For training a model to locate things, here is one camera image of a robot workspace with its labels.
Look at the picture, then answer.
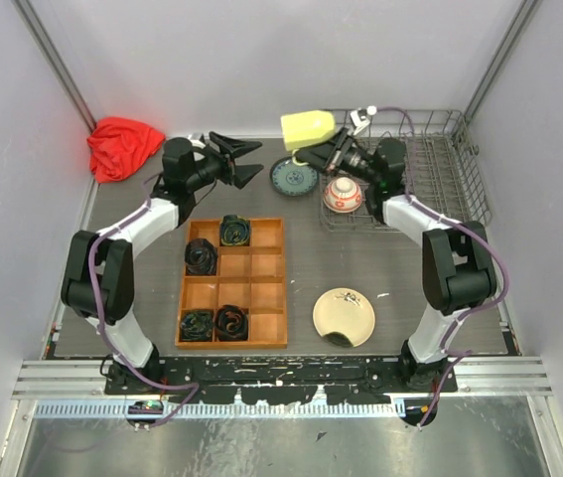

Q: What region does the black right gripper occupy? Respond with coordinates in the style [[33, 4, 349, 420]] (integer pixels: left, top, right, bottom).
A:
[[295, 126, 381, 186]]

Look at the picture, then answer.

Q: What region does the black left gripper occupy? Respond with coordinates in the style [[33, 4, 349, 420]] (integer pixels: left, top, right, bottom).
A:
[[188, 132, 266, 193]]

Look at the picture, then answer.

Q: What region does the yellow green ceramic mug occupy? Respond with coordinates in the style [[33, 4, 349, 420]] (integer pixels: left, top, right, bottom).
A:
[[280, 109, 337, 167]]

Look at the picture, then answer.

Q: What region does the blue green patterned plate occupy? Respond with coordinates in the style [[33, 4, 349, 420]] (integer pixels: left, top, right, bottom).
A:
[[269, 157, 319, 197]]

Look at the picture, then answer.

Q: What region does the red orange patterned bowl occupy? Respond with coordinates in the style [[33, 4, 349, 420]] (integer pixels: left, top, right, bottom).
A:
[[323, 176, 363, 214]]

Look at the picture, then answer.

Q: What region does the cream plate with flower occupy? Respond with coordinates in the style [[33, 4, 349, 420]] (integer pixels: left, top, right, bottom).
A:
[[313, 287, 375, 348]]

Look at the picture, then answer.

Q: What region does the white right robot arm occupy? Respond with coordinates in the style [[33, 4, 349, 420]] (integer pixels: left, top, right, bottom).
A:
[[290, 128, 497, 392]]

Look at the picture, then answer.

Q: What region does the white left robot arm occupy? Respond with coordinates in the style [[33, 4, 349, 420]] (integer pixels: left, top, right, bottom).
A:
[[61, 132, 262, 394]]

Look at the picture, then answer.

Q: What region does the blue yellow rolled tie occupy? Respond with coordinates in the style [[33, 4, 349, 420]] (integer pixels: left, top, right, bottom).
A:
[[219, 215, 251, 246]]

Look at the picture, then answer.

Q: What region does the dark brown rolled tie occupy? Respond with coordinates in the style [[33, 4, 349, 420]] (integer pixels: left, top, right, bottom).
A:
[[185, 238, 218, 276]]

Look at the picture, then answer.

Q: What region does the orange wooden compartment tray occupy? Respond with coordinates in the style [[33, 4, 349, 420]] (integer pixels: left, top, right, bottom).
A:
[[175, 218, 288, 351]]

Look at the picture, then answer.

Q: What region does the red crumpled cloth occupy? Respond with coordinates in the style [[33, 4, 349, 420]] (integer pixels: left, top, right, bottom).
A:
[[86, 116, 166, 184]]

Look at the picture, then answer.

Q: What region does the black orange rolled tie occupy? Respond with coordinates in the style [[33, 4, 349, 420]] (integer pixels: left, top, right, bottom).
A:
[[213, 304, 249, 342]]

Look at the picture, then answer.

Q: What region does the grey wire dish rack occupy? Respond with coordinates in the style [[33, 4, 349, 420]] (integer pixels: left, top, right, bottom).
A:
[[311, 107, 494, 235]]

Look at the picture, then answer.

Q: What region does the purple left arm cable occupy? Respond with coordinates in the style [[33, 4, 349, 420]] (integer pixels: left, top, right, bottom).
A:
[[87, 173, 201, 431]]

